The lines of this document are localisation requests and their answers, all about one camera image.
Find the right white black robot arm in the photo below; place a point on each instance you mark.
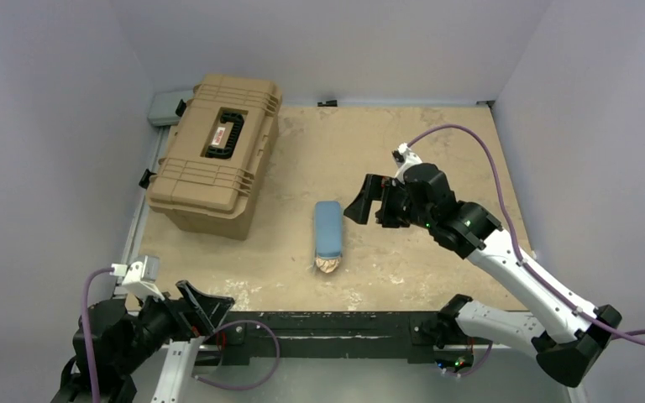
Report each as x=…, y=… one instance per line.
x=563, y=332

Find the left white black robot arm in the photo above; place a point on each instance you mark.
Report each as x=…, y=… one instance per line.
x=121, y=342

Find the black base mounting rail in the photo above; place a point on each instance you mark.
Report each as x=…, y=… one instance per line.
x=418, y=337

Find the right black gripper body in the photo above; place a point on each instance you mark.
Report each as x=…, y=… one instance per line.
x=385, y=201

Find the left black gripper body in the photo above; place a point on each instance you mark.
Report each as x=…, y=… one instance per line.
x=172, y=310

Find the beige umbrella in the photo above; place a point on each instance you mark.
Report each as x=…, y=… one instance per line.
x=327, y=265

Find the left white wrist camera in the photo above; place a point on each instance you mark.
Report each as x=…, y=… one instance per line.
x=138, y=278

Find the grey metal corner box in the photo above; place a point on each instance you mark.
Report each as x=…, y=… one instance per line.
x=167, y=108

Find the tan plastic tool case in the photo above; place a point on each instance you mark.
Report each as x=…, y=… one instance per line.
x=211, y=174

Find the blue umbrella sleeve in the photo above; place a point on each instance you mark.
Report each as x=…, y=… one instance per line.
x=328, y=229

